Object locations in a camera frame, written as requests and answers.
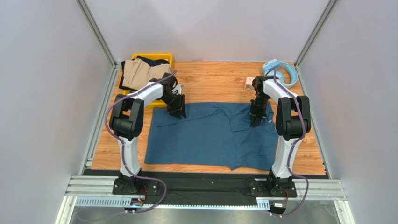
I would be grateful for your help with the pink power adapter cube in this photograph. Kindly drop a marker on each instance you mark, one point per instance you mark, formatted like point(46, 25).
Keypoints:
point(249, 84)

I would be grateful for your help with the aluminium right corner post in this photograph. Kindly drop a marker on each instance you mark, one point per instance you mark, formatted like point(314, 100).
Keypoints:
point(315, 32)

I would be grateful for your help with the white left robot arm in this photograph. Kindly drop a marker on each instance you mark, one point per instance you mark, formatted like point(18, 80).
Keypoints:
point(126, 124)

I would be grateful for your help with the aluminium left corner post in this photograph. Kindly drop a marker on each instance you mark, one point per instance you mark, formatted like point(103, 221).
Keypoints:
point(96, 32)

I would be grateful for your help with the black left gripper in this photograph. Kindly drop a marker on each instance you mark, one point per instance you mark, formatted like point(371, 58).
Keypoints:
point(179, 108)

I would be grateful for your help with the beige folded t-shirt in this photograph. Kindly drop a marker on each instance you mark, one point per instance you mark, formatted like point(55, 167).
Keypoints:
point(140, 74)

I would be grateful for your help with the black folded t-shirt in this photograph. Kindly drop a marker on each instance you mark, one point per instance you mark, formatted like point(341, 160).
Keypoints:
point(136, 74)

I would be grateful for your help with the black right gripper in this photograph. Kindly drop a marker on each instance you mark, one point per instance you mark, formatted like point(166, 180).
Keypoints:
point(257, 113)

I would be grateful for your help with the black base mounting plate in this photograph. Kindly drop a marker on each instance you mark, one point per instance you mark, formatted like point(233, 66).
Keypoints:
point(201, 188)

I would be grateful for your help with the blue t-shirt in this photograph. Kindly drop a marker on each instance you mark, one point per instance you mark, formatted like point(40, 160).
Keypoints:
point(216, 134)

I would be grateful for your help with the aluminium front frame rail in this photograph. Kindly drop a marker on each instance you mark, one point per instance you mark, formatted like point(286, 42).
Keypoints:
point(95, 191)

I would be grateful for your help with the light blue headphones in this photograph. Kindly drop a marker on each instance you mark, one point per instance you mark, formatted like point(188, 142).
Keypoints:
point(276, 65)

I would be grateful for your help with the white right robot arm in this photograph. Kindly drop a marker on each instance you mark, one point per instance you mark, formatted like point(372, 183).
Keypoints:
point(293, 122)

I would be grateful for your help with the aluminium corner post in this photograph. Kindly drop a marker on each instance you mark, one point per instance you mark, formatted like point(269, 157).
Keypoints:
point(315, 32)
point(96, 32)

